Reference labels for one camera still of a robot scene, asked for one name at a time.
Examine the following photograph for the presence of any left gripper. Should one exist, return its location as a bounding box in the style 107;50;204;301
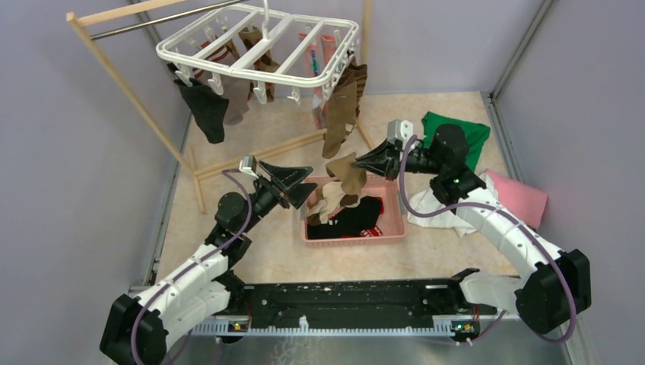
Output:
239;160;316;233

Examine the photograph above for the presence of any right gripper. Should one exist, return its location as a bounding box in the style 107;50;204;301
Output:
351;138;443;182

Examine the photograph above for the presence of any brown striped sock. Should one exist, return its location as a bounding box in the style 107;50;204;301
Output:
348;61;368;117

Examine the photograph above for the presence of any pink sock with teal spots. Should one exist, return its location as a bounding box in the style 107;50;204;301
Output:
304;34;337;129

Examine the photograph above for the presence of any white plastic clip hanger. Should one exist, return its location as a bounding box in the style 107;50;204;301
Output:
156;1;360;103

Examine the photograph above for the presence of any plain tan brown sock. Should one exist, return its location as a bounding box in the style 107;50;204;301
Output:
322;71;357;159

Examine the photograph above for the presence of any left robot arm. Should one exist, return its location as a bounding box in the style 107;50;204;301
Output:
99;156;317;364

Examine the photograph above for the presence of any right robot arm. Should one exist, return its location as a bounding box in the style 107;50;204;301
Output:
354;120;591;344

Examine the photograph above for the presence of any pile of socks in basket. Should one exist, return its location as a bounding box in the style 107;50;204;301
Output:
305;182;384;240

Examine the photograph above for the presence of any white cloth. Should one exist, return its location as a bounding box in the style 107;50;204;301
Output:
407;170;500;238

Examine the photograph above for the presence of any pink plastic basket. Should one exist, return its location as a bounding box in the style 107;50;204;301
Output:
300;174;408;247

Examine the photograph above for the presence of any green shirt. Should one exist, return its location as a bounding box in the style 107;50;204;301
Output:
421;111;492;173

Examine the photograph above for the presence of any black hanging sock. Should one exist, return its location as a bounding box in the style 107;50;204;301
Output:
173;75;229;144

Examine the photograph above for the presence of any pink cloth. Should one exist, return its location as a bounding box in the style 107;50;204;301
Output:
485;170;548;230

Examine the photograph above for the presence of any orange brown argyle sock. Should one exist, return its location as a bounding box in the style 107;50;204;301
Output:
239;26;280;103

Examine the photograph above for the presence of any wooden clothes rack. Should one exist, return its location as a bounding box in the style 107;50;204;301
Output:
65;0;374;215

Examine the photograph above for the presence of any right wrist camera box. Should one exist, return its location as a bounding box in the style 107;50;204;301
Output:
386;119;414;149

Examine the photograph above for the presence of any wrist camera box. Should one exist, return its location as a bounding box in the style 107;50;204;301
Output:
238;155;258;178
386;119;414;149

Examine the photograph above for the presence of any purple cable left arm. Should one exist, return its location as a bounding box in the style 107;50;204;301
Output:
129;168;254;365

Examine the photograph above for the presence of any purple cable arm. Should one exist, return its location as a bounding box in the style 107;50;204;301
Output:
399;133;578;346
129;168;254;365

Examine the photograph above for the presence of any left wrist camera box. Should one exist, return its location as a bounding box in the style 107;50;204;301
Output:
238;155;258;178

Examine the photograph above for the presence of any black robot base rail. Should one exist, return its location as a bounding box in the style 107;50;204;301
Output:
190;270;500;343

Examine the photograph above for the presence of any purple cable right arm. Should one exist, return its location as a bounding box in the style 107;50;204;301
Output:
399;133;578;346

